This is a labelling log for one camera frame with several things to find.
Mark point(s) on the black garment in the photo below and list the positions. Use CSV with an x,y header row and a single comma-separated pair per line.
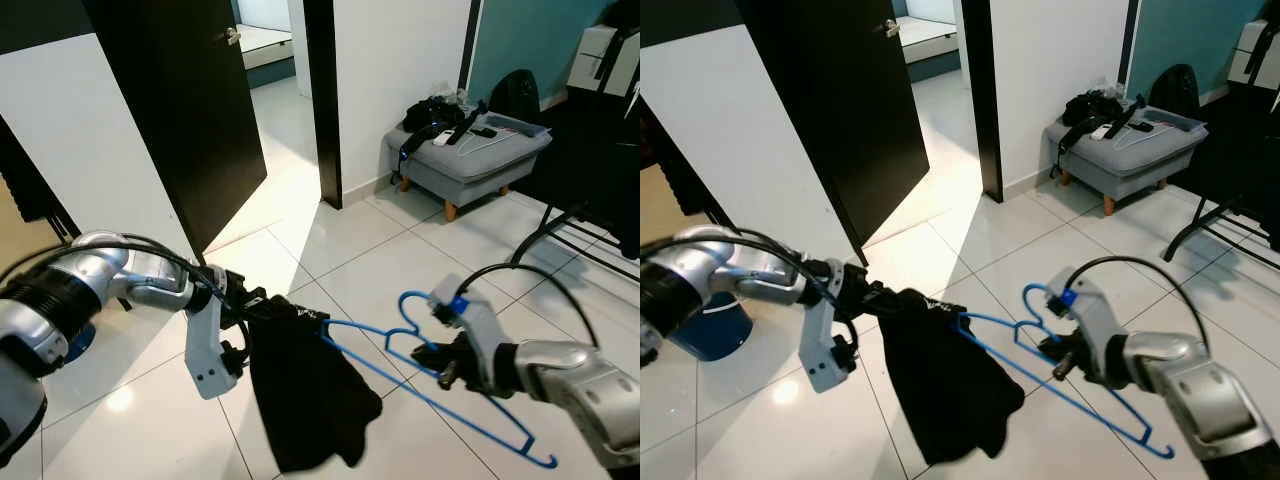
x,y
305,400
950,390

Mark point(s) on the blue plastic hanger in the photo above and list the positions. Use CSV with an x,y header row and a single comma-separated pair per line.
x,y
546,462
1165,452

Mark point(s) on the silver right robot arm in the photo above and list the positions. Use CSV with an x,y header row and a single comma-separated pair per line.
x,y
1190,385
580,385

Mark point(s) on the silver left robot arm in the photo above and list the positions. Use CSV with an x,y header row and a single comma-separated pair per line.
x,y
90,270
720,265

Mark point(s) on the black metal clothes rack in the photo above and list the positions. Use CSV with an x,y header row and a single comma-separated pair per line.
x,y
1185,228
540,222

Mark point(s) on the blue bin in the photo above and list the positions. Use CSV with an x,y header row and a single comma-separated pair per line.
x,y
715,335
80,345

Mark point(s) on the grey ottoman with wooden legs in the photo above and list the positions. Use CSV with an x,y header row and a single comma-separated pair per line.
x,y
1130,160
470,170

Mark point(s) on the dark brown door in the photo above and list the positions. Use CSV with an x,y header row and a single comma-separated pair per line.
x,y
170,100
830,100

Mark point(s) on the small white remote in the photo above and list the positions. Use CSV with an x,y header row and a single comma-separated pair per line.
x,y
443,139
1100,132

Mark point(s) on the dark hanging garments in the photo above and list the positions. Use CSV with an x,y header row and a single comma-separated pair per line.
x,y
1250,160
600,160

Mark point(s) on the bed with white sheet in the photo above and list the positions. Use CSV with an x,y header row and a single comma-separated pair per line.
x,y
265,45
925,35

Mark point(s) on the black round fan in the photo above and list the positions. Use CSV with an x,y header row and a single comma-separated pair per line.
x,y
1175,90
515,95

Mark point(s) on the white drawer cabinet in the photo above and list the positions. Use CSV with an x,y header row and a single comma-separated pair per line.
x,y
585,65
1240,60

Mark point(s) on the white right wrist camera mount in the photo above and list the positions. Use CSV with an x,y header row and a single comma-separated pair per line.
x,y
475,320
1095,310

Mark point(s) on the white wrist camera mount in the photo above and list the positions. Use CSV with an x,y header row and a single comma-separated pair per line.
x,y
475,320
822,350
1095,310
205,360

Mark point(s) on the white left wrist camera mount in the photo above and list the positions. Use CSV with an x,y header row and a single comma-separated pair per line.
x,y
822,350
205,360

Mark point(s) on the dark door frame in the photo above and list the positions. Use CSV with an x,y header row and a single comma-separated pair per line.
x,y
980,100
322,100

